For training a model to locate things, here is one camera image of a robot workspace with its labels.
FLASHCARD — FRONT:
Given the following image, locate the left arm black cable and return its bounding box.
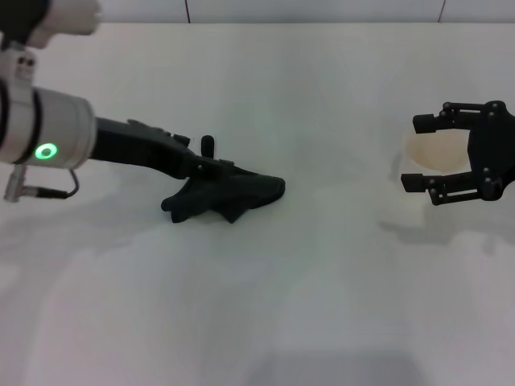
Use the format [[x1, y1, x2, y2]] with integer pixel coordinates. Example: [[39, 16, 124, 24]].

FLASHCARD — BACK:
[[2, 163, 80, 203]]

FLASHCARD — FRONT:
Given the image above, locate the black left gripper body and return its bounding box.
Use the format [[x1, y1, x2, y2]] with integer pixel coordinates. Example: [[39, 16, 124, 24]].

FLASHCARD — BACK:
[[92, 116, 207, 183]]

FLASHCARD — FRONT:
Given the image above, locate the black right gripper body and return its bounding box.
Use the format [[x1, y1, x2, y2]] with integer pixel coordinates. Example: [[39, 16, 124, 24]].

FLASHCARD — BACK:
[[465, 99, 515, 203]]

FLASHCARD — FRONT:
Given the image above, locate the dark rag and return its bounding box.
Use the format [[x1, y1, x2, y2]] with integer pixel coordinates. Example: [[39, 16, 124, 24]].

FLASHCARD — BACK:
[[160, 135, 287, 224]]

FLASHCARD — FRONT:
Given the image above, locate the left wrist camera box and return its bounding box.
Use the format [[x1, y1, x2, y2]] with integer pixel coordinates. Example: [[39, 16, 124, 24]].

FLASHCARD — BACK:
[[0, 0, 102, 50]]

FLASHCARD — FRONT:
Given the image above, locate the white paper cup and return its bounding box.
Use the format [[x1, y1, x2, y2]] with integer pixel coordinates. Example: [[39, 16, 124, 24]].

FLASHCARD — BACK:
[[401, 127, 475, 177]]

